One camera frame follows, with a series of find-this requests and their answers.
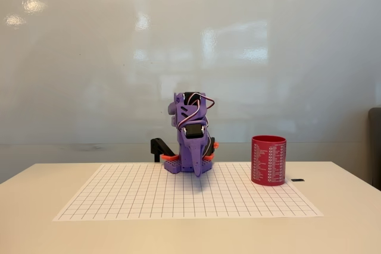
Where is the red white servo cable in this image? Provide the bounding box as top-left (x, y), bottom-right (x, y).
top-left (175, 93), bottom-right (216, 132)

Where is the white grid paper sheet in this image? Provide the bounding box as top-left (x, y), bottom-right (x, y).
top-left (52, 163), bottom-right (324, 222)

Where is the black orange table clamp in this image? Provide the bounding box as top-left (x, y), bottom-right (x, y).
top-left (150, 137), bottom-right (180, 163)
top-left (203, 136), bottom-right (220, 160)

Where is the red cup white print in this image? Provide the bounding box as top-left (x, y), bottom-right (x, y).
top-left (251, 135), bottom-right (287, 187)

